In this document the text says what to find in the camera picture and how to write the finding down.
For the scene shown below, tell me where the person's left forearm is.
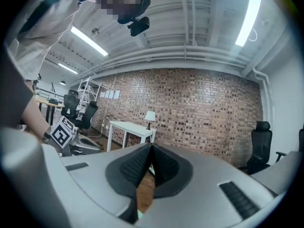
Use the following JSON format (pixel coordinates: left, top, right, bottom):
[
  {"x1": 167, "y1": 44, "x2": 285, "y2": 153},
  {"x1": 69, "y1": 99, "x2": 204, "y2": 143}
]
[{"x1": 20, "y1": 98, "x2": 52, "y2": 139}]

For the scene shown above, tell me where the person's head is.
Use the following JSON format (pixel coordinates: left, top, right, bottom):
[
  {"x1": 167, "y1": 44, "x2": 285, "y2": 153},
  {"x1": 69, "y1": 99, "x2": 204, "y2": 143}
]
[{"x1": 84, "y1": 0, "x2": 152, "y2": 25}]

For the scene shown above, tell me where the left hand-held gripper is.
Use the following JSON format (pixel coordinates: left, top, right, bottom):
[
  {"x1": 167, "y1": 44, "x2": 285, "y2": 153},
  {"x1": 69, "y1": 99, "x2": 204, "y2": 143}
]
[{"x1": 42, "y1": 116, "x2": 104, "y2": 157}]

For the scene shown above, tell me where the person's white shirt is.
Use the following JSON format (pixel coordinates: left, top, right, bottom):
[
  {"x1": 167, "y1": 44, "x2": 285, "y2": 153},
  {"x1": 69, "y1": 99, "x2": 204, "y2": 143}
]
[{"x1": 0, "y1": 0, "x2": 90, "y2": 129}]

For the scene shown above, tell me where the round wooden table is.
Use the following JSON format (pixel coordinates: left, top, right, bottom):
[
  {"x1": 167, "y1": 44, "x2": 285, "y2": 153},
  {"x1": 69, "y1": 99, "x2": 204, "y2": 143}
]
[{"x1": 35, "y1": 96, "x2": 66, "y2": 126}]

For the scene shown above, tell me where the white metal shelf rack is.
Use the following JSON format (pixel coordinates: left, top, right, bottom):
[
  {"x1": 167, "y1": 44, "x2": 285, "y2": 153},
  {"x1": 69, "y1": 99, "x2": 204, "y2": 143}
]
[{"x1": 76, "y1": 76, "x2": 102, "y2": 115}]

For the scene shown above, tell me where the white shade table lamp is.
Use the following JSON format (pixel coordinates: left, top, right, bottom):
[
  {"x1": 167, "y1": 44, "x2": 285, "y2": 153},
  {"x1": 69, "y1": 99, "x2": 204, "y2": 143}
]
[{"x1": 144, "y1": 110, "x2": 156, "y2": 131}]

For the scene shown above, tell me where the white rectangular table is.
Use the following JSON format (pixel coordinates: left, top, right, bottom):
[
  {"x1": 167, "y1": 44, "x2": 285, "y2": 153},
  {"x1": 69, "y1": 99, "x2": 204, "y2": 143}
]
[{"x1": 106, "y1": 120, "x2": 158, "y2": 153}]

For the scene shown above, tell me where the white wall pipe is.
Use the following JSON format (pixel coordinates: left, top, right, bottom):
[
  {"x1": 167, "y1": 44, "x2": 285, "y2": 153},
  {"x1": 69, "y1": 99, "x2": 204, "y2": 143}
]
[{"x1": 252, "y1": 66, "x2": 274, "y2": 134}]

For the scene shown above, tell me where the black mesh office chair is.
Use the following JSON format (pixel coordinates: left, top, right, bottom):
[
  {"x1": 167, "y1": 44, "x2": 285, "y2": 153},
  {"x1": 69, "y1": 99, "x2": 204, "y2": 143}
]
[
  {"x1": 75, "y1": 100, "x2": 99, "y2": 135},
  {"x1": 61, "y1": 89, "x2": 80, "y2": 119},
  {"x1": 246, "y1": 121, "x2": 287, "y2": 175}
]

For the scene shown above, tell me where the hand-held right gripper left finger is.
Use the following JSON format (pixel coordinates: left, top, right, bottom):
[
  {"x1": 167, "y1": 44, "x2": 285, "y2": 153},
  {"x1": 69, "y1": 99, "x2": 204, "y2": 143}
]
[{"x1": 41, "y1": 142, "x2": 152, "y2": 225}]

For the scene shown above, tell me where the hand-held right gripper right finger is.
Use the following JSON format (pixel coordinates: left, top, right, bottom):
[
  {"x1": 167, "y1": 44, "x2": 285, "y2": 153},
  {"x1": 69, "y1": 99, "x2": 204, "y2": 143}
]
[{"x1": 134, "y1": 143, "x2": 287, "y2": 228}]

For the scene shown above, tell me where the black head-mounted camera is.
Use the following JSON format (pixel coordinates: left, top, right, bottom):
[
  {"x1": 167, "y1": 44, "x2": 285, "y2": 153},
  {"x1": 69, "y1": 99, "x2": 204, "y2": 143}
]
[{"x1": 127, "y1": 16, "x2": 151, "y2": 37}]

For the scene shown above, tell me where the white ceiling pipe bundle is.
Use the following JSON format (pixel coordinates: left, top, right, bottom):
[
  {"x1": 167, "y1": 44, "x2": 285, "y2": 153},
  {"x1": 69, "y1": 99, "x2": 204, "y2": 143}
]
[{"x1": 70, "y1": 45, "x2": 253, "y2": 86}]

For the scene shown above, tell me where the long ceiling strip light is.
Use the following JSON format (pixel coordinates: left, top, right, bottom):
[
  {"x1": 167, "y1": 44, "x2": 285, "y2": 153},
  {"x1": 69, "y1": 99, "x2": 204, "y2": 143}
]
[
  {"x1": 235, "y1": 0, "x2": 263, "y2": 48},
  {"x1": 58, "y1": 62, "x2": 78, "y2": 75},
  {"x1": 70, "y1": 26, "x2": 109, "y2": 57}
]

